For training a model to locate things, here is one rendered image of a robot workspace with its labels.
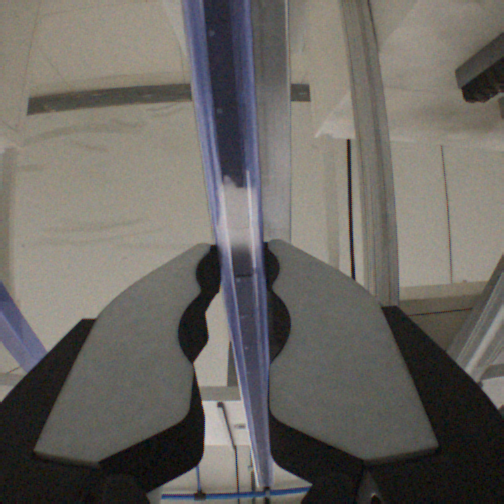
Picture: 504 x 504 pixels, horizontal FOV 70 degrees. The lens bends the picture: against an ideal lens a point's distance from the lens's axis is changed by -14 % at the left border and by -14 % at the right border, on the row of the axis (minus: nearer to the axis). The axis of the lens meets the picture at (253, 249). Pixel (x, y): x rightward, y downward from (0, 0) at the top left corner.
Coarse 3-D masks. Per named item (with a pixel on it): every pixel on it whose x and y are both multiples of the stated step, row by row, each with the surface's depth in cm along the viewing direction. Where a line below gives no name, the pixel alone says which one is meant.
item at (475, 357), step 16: (496, 288) 15; (496, 304) 15; (480, 320) 16; (496, 320) 15; (480, 336) 16; (496, 336) 16; (464, 352) 18; (480, 352) 17; (496, 352) 17; (464, 368) 18; (480, 368) 18
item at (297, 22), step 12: (168, 0) 14; (300, 0) 14; (168, 12) 15; (180, 12) 15; (300, 12) 15; (180, 24) 16; (300, 24) 16; (180, 36) 17; (300, 36) 17; (300, 48) 18
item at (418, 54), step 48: (336, 0) 72; (384, 0) 51; (432, 0) 40; (480, 0) 38; (336, 48) 76; (384, 48) 54; (432, 48) 52; (480, 48) 50; (336, 96) 79; (384, 96) 73; (432, 96) 71; (480, 144) 101
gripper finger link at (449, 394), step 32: (416, 352) 7; (416, 384) 7; (448, 384) 7; (448, 416) 6; (480, 416) 6; (448, 448) 5; (480, 448) 5; (384, 480) 5; (416, 480) 5; (448, 480) 5; (480, 480) 5
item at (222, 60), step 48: (192, 0) 7; (240, 0) 7; (192, 48) 8; (240, 48) 8; (240, 96) 9; (240, 144) 10; (240, 192) 11; (240, 240) 12; (240, 288) 13; (240, 336) 15; (240, 384) 17
